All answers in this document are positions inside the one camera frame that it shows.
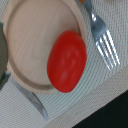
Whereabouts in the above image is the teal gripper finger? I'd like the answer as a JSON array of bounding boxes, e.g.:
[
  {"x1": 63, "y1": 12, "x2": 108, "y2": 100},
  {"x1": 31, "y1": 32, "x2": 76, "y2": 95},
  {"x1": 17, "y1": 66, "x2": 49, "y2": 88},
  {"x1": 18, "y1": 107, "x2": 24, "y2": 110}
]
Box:
[{"x1": 0, "y1": 22, "x2": 10, "y2": 90}]

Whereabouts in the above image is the red toy tomato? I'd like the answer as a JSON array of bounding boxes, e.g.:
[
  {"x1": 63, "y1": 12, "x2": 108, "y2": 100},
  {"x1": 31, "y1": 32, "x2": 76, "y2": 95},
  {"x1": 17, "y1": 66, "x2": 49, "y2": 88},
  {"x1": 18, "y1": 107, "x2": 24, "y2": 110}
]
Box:
[{"x1": 47, "y1": 31, "x2": 87, "y2": 93}]

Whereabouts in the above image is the round wooden plate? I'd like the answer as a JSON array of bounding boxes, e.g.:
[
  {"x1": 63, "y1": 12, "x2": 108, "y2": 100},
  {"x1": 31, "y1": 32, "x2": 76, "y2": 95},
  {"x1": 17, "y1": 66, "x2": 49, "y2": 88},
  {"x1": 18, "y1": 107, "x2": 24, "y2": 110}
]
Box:
[{"x1": 2, "y1": 0, "x2": 87, "y2": 95}]

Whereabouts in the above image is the woven beige placemat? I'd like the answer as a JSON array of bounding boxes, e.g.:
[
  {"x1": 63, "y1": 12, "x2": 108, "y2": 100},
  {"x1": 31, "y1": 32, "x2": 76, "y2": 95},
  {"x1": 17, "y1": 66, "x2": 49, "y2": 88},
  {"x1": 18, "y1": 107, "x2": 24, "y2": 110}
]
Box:
[{"x1": 0, "y1": 0, "x2": 128, "y2": 128}]

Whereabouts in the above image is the knife with wooden handle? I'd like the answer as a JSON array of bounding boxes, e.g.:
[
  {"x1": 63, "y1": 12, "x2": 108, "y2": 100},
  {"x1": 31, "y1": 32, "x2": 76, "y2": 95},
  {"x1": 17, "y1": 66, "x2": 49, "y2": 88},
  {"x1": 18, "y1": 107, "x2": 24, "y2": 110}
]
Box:
[{"x1": 9, "y1": 76, "x2": 48, "y2": 120}]

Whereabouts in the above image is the fork with wooden handle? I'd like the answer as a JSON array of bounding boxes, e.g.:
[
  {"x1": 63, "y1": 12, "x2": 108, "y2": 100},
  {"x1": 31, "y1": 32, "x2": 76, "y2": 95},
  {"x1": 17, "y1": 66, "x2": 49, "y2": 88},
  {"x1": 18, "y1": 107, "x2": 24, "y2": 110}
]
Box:
[{"x1": 79, "y1": 0, "x2": 120, "y2": 70}]

